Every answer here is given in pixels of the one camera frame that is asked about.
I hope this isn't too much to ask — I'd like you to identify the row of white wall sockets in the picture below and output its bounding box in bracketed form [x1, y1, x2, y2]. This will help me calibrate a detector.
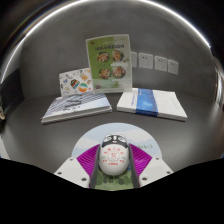
[130, 51, 180, 76]

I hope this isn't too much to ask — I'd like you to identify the white book with blue band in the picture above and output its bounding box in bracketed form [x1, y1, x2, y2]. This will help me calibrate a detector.
[116, 87, 188, 122]

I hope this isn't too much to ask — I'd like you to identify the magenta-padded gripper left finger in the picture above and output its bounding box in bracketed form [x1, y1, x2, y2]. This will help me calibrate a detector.
[54, 143, 102, 190]

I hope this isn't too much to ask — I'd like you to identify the green food-photo leaflet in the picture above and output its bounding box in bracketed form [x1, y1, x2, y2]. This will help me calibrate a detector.
[85, 33, 133, 94]

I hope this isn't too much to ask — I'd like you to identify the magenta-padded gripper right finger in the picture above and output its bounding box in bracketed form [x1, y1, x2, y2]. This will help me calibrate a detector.
[128, 143, 174, 189]

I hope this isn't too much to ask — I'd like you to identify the grey striped book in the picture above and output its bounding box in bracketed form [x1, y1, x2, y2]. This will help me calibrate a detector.
[40, 91, 113, 125]

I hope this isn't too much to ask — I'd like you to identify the round landscape-print mouse pad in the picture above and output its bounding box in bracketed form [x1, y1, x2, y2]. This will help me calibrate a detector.
[70, 122, 163, 192]

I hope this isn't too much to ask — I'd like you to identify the white colourful-sticker card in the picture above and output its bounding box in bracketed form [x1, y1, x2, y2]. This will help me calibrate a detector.
[58, 67, 95, 98]

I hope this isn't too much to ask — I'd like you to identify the white panda-print computer mouse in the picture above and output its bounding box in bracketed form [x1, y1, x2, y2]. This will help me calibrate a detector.
[98, 133, 130, 177]

